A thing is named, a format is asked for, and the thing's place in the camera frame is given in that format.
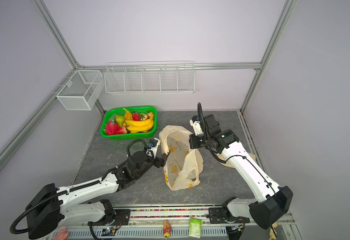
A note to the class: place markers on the white wire shelf rack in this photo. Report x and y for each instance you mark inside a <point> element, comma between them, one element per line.
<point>150,77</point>

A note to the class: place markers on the red yellow toy figure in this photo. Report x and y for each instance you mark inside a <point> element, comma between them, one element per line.
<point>167,230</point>

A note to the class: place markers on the aluminium front rail frame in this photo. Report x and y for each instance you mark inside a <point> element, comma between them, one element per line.
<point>146,223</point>

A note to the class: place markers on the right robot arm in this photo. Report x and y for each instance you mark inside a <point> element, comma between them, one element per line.
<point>271,201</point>

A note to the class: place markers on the pink dragon fruit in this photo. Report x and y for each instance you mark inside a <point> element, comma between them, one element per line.
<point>111,128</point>

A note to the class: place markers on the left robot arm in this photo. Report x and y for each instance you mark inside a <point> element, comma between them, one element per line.
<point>50,207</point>

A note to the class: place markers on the yellow banana bunch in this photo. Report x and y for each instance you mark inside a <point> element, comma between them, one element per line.
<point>140,126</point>

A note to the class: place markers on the orange persimmon with green leaves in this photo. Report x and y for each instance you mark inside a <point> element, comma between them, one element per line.
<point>149,115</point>

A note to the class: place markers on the pink toy figure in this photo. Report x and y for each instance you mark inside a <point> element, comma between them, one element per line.
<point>63,234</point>

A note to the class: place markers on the green white card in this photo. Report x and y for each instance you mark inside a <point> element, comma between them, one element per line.
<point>194,228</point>

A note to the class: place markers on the beige plastic bag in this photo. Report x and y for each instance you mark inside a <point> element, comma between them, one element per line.
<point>183,165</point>

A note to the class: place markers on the red peach fruit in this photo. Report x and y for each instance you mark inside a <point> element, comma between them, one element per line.
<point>121,131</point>

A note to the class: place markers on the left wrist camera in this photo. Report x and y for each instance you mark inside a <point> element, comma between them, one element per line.
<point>153,146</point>

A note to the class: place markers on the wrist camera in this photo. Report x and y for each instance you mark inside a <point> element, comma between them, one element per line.
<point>153,146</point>
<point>196,125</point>

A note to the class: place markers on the red strawberry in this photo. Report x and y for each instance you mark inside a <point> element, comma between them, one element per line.
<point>136,117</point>

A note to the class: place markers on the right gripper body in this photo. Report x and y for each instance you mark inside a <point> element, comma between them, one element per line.
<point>200,141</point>

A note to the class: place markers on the green plastic basket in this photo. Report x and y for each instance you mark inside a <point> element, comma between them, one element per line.
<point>110,116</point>

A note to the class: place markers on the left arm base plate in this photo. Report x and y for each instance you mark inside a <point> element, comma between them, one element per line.
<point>120,217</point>

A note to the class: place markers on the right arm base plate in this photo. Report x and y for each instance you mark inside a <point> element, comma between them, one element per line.
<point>220,215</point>

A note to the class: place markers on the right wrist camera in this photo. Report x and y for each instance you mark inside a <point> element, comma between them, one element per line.
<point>196,125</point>

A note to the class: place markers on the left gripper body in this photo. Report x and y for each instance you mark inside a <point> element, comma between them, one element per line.
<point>158,162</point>

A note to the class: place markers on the white mesh box basket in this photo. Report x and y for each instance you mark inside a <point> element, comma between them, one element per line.
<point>82,90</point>

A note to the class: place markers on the green yellow pear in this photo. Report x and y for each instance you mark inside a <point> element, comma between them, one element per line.
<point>120,120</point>

